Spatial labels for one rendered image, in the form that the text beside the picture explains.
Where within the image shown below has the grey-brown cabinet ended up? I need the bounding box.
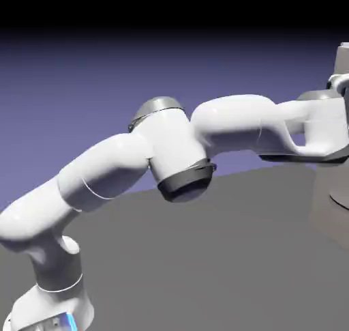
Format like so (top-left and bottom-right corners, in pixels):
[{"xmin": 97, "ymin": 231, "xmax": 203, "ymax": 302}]
[{"xmin": 307, "ymin": 42, "xmax": 349, "ymax": 251}]

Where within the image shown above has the curved silver drawer handle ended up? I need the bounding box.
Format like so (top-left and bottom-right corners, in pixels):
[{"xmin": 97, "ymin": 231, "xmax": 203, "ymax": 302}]
[{"xmin": 326, "ymin": 73, "xmax": 349, "ymax": 97}]

